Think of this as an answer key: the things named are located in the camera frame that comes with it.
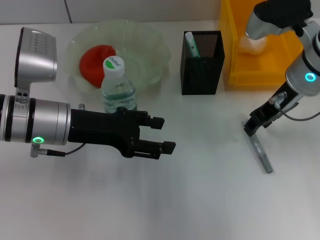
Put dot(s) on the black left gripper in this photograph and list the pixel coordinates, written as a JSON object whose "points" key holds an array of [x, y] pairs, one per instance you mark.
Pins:
{"points": [[100, 130]]}

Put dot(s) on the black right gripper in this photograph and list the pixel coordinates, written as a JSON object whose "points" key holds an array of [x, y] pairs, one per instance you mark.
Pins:
{"points": [[275, 110]]}

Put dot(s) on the grey pen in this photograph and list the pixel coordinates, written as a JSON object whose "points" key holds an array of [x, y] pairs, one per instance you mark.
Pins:
{"points": [[262, 155]]}

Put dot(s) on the green label water bottle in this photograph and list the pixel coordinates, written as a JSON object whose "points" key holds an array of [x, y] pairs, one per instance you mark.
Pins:
{"points": [[117, 87]]}

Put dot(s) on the white paper ball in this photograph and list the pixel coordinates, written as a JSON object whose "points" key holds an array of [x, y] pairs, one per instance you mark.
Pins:
{"points": [[252, 48]]}

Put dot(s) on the red-orange fruit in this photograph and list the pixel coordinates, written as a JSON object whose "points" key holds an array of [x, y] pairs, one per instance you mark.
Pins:
{"points": [[92, 65]]}

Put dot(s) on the green utility knife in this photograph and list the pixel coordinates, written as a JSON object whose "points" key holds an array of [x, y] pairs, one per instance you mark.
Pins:
{"points": [[192, 45]]}

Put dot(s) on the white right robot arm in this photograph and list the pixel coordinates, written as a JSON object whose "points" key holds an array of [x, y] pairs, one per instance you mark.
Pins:
{"points": [[307, 62]]}

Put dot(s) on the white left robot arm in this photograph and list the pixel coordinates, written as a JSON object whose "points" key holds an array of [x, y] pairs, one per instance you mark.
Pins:
{"points": [[37, 122]]}

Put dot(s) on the black mesh pen holder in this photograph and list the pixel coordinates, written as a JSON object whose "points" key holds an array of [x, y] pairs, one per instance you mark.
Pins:
{"points": [[210, 72]]}

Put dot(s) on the green glass fruit plate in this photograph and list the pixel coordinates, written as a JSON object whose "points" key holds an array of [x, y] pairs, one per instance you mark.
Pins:
{"points": [[145, 50]]}

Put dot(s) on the yellow plastic bin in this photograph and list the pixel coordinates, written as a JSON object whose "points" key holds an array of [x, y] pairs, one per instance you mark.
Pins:
{"points": [[262, 72]]}

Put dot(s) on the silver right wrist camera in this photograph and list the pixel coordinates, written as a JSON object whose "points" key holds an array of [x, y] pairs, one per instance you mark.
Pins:
{"points": [[275, 15]]}

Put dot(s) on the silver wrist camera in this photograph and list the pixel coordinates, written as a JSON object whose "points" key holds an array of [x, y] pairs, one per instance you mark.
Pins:
{"points": [[35, 57], [275, 15]]}

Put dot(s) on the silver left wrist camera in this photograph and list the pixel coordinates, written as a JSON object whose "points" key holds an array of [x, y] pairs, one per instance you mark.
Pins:
{"points": [[35, 57]]}

